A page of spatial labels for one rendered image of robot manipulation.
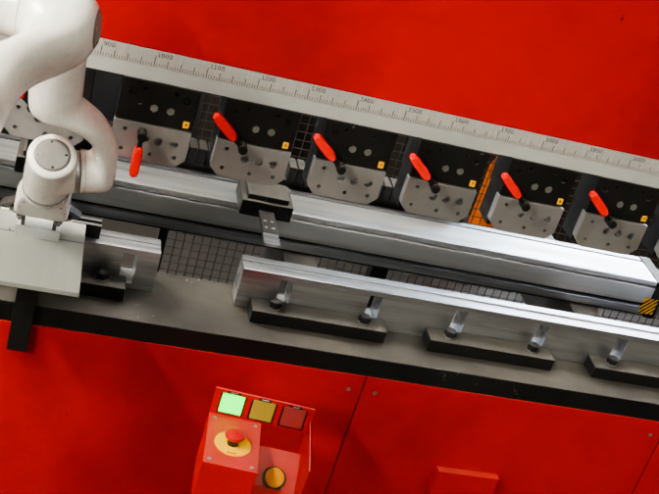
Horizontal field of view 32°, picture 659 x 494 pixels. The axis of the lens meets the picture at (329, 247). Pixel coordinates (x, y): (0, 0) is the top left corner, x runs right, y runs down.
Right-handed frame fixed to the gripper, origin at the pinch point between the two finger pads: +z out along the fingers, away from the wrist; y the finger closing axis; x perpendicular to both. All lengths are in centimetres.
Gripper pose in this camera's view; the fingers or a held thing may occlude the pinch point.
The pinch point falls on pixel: (39, 219)
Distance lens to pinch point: 231.8
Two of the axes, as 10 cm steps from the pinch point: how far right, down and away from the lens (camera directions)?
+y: -9.5, -1.7, -2.5
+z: -2.9, 3.2, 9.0
